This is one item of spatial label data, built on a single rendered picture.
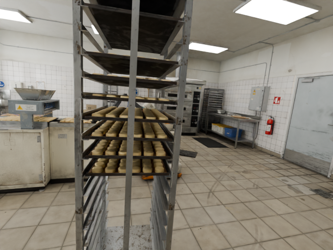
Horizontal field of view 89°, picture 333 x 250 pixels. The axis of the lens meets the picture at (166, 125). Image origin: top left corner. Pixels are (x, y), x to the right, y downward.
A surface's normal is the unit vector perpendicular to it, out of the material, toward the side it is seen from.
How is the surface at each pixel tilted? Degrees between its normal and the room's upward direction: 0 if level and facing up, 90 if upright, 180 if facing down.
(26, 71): 90
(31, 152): 90
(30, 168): 90
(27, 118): 90
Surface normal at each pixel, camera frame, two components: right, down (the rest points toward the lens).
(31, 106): 0.30, 0.18
